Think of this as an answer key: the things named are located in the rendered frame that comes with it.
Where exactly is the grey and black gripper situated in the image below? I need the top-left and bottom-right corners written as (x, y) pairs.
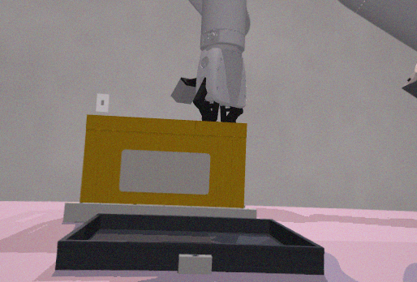
top-left (193, 46), bottom-right (246, 122)

